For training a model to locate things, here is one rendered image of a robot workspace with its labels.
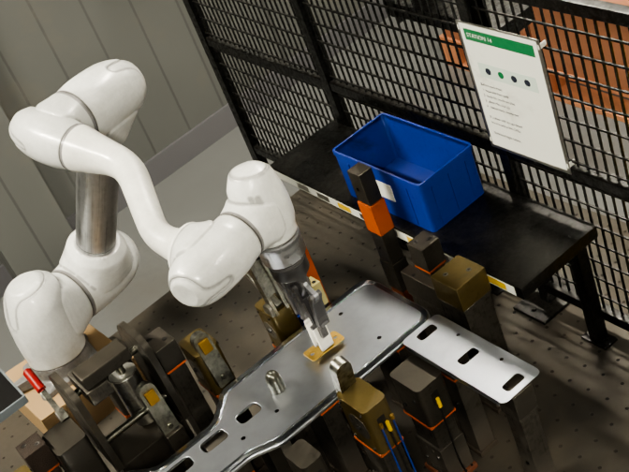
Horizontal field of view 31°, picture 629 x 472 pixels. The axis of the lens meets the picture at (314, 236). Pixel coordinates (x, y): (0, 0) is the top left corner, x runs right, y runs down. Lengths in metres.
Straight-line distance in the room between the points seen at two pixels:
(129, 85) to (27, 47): 2.32
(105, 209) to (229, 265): 0.80
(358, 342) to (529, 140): 0.53
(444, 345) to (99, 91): 0.89
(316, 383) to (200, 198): 2.76
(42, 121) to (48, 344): 0.67
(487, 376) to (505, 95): 0.57
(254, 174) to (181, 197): 3.00
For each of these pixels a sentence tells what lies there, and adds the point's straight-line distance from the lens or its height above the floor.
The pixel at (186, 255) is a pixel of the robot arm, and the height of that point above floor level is 1.42.
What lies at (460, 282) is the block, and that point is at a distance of 2.24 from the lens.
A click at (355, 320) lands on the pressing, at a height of 1.00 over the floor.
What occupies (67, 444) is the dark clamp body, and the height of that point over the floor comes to 1.08.
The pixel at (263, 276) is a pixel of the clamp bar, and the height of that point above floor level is 1.13.
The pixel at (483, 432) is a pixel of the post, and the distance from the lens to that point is 2.37.
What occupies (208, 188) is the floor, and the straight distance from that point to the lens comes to 4.96.
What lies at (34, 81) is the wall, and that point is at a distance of 4.81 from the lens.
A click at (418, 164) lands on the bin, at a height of 1.04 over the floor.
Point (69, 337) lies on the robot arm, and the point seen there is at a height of 0.92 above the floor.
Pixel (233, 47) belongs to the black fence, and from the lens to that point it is 3.24.
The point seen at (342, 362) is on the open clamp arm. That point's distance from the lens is 2.08.
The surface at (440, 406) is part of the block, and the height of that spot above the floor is 0.92.
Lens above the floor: 2.47
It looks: 34 degrees down
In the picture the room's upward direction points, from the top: 23 degrees counter-clockwise
